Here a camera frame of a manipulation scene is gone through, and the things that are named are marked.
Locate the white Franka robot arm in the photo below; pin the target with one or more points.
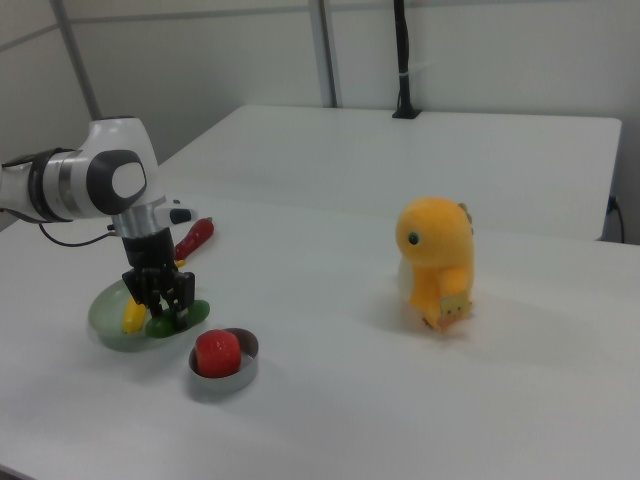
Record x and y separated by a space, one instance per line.
95 175

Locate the green toy cucumber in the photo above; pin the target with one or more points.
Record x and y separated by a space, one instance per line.
200 310

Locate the red toy chili pepper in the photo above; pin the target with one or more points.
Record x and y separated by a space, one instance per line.
197 235

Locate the orange dinosaur plush toy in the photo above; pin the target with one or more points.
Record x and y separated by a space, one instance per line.
440 240

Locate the small grey metal bowl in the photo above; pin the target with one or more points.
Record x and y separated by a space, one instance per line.
230 382

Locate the light green plate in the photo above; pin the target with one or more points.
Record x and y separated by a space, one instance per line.
107 315

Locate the yellow paper tag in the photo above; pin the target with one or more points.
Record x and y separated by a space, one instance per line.
454 311

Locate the red toy apple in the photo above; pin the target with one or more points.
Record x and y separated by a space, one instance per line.
216 352

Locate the black pole with base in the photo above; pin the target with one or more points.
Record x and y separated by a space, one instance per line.
404 65

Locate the yellow toy banana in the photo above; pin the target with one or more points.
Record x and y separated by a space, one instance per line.
132 315

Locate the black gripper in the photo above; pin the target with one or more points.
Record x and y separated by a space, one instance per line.
147 250

